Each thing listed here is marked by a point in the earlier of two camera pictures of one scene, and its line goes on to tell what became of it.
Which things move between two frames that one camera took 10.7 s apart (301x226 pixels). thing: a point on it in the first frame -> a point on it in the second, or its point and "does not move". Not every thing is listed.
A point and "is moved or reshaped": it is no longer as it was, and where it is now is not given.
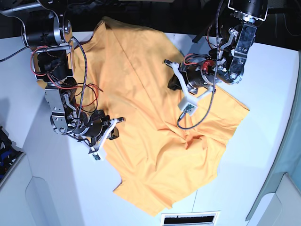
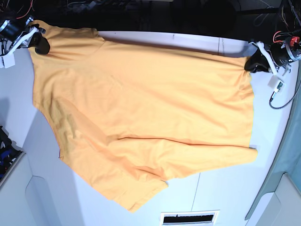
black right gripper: (194, 75) -> (288, 50)
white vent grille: (190, 218) does not move
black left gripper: (93, 124) -> (10, 29)
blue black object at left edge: (10, 156) does not move
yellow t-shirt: (161, 155) is moved or reshaped
